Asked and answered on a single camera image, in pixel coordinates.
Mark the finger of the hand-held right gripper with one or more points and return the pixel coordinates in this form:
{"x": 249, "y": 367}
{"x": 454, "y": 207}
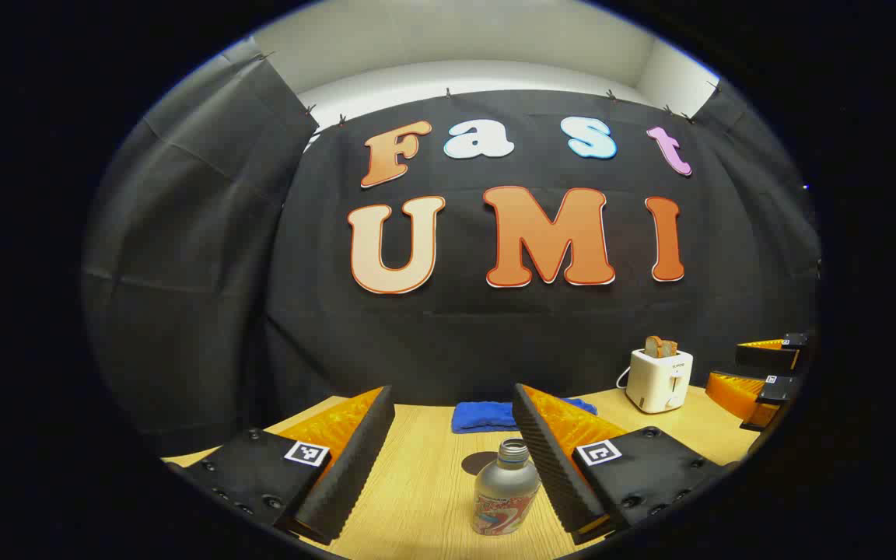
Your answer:
{"x": 767, "y": 356}
{"x": 736, "y": 393}

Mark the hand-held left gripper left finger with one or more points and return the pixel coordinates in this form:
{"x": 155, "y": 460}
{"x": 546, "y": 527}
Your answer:
{"x": 355, "y": 459}

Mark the white toaster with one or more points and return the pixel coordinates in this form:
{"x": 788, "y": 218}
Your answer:
{"x": 658, "y": 381}

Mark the toasted bread slice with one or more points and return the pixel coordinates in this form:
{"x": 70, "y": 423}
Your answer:
{"x": 654, "y": 347}
{"x": 670, "y": 349}

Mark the blue towel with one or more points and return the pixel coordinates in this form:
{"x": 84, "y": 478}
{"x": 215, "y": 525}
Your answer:
{"x": 483, "y": 416}

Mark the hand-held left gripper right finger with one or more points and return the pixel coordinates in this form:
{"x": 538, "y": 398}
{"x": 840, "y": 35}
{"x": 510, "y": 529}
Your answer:
{"x": 545, "y": 459}

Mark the silver water bottle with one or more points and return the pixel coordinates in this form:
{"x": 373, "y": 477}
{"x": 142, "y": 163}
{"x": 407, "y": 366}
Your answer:
{"x": 498, "y": 494}

